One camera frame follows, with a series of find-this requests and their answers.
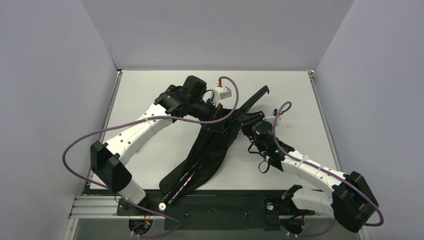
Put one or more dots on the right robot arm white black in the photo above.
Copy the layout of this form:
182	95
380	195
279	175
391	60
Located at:
346	197

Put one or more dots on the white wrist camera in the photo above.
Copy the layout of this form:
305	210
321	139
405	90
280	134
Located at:
220	93
275	117

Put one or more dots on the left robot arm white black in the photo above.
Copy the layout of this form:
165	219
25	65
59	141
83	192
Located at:
108	160

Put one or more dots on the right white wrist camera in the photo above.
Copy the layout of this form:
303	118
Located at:
275	117

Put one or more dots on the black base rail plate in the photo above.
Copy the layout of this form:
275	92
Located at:
216	210

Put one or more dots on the black racket bag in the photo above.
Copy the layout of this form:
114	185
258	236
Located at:
232	123

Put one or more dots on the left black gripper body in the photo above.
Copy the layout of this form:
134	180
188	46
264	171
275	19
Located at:
218	118

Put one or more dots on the black shuttlecock tube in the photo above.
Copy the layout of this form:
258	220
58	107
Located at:
171	89

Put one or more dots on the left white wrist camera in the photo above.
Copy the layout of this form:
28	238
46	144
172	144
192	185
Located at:
220	93

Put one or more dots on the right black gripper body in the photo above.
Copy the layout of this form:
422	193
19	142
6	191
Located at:
250	119

